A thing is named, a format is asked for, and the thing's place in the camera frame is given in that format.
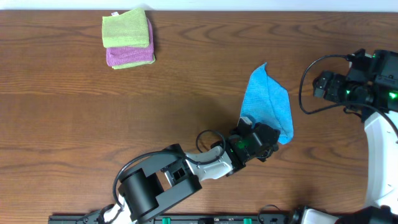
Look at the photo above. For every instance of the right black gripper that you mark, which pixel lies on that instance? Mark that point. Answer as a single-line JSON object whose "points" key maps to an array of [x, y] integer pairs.
{"points": [[329, 93]]}

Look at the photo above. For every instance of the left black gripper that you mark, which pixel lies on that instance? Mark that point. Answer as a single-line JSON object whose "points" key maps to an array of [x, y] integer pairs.
{"points": [[275, 146]]}

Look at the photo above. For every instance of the blue microfiber cloth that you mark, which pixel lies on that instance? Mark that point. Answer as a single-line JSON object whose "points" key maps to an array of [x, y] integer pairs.
{"points": [[266, 101]]}

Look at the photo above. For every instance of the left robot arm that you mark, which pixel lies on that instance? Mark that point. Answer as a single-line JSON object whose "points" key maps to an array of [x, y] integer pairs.
{"points": [[154, 182]]}

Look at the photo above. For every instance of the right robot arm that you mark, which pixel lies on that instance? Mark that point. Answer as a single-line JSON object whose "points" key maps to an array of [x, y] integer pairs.
{"points": [[380, 125]]}

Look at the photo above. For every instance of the bottom green folded cloth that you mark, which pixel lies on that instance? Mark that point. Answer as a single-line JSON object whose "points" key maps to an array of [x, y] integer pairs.
{"points": [[134, 64]]}

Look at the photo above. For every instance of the green folded cloth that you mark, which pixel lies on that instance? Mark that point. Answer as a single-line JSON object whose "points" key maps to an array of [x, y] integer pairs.
{"points": [[129, 29], [134, 64]]}

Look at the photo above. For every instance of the purple folded cloth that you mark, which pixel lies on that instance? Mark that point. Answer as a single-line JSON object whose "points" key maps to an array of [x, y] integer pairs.
{"points": [[121, 55]]}

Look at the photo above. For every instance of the top green folded cloth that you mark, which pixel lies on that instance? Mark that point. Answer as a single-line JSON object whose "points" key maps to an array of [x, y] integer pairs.
{"points": [[129, 29]]}

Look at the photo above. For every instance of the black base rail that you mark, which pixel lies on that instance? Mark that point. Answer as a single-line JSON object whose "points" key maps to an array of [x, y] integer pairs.
{"points": [[266, 218]]}

